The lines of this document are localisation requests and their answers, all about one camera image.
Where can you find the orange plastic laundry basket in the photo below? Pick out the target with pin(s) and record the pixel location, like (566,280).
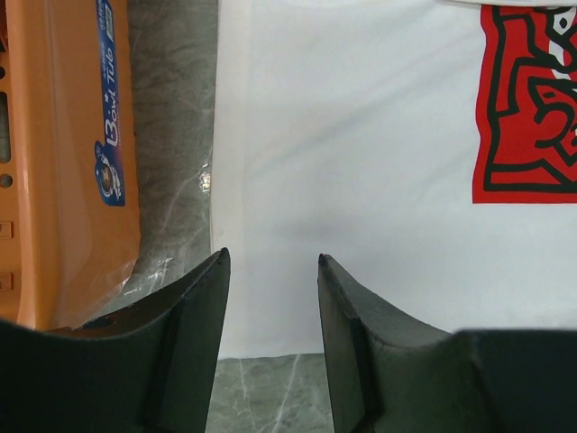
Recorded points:
(70,225)

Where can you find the white printed t-shirt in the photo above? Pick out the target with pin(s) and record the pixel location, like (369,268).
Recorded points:
(428,146)

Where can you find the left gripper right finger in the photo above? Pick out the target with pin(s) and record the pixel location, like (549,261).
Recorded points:
(390,372)

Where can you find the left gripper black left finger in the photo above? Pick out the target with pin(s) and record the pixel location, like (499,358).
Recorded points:
(149,367)

